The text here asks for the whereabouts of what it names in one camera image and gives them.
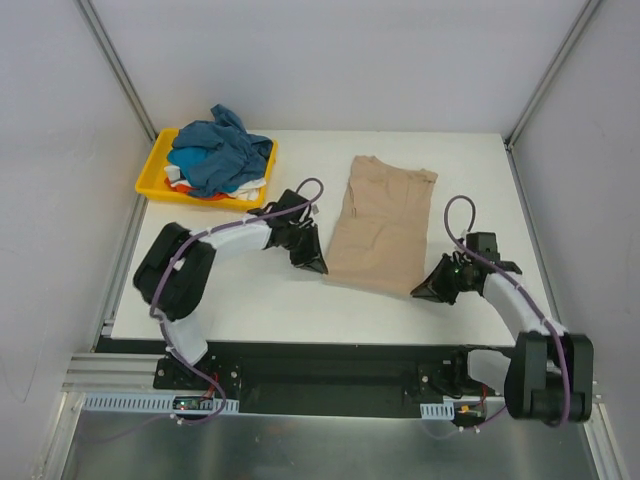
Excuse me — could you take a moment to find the beige t-shirt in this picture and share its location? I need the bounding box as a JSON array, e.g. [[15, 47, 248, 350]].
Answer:
[[325, 156, 438, 297]]

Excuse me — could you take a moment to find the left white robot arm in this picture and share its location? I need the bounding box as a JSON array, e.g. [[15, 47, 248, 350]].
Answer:
[[133, 189, 328, 389]]

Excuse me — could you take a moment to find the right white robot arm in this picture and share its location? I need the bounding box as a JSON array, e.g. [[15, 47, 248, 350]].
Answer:
[[411, 232, 594, 426]]

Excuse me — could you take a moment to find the white shirt in tray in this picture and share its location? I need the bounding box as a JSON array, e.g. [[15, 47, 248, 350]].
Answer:
[[164, 165, 267, 201]]

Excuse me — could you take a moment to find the dark blue shirt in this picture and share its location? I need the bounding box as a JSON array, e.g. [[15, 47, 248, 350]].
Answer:
[[172, 104, 273, 197]]

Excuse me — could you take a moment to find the orange shirt in tray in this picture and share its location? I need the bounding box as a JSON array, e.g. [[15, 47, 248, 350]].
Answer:
[[169, 182, 229, 202]]

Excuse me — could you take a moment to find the bright blue shirt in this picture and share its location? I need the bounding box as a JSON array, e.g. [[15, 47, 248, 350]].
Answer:
[[167, 147, 209, 176]]

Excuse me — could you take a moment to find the yellow plastic tray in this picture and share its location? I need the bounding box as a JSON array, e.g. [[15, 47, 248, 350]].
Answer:
[[135, 128, 278, 211]]

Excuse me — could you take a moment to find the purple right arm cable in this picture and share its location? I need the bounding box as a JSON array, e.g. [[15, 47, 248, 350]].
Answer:
[[423, 194, 576, 440]]

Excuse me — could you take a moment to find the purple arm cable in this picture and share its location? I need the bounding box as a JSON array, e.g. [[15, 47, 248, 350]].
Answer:
[[423, 194, 576, 440], [97, 177, 324, 444]]

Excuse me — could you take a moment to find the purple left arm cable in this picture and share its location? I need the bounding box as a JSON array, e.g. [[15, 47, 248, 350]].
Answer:
[[97, 177, 324, 444]]

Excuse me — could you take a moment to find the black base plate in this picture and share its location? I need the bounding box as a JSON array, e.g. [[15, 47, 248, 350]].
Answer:
[[97, 338, 502, 418]]

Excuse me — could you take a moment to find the right slotted cable duct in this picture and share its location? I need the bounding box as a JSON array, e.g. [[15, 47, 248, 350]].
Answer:
[[420, 401, 455, 421]]

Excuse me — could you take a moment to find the slotted cable duct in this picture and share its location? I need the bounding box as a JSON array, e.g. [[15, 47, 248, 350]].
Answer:
[[83, 393, 240, 415], [420, 401, 455, 421]]

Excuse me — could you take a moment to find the aluminium frame rail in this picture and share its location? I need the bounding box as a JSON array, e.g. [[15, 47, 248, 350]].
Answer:
[[61, 352, 604, 402]]

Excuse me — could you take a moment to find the left slotted cable duct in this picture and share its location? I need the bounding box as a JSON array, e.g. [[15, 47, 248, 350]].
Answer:
[[83, 393, 240, 415]]

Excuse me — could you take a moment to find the right corner aluminium post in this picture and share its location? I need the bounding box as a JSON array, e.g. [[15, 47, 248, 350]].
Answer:
[[504, 0, 605, 151]]

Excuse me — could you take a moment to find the corner aluminium post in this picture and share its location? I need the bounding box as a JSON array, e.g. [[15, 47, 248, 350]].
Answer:
[[74, 0, 158, 142], [504, 0, 605, 151]]

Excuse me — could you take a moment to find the left corner aluminium post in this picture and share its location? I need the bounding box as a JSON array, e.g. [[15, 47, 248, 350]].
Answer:
[[74, 0, 158, 142]]

